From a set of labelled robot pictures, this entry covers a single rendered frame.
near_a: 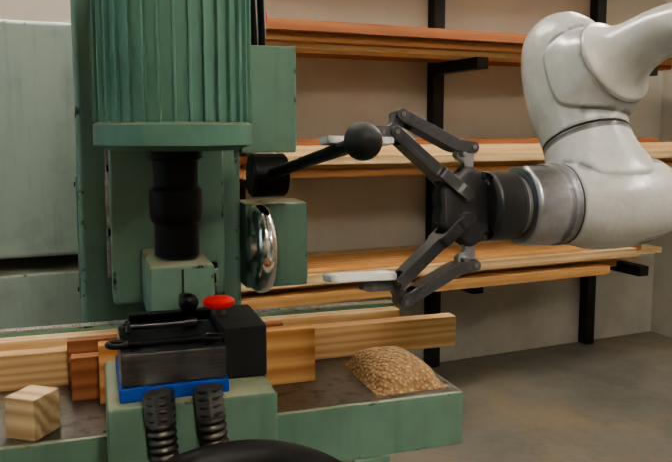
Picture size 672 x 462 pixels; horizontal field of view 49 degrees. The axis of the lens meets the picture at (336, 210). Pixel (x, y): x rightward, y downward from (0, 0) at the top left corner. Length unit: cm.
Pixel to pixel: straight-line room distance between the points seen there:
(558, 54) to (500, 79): 300
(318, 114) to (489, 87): 95
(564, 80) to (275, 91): 40
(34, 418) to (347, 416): 30
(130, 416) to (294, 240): 48
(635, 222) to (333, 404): 38
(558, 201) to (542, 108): 14
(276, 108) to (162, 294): 35
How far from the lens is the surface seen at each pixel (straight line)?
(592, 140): 86
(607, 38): 88
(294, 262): 105
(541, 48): 92
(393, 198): 357
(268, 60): 105
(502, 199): 77
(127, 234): 95
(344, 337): 93
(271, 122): 105
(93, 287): 105
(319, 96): 339
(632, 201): 84
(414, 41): 308
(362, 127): 64
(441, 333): 98
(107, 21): 81
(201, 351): 64
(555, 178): 81
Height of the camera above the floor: 118
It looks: 6 degrees down
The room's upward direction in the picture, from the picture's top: straight up
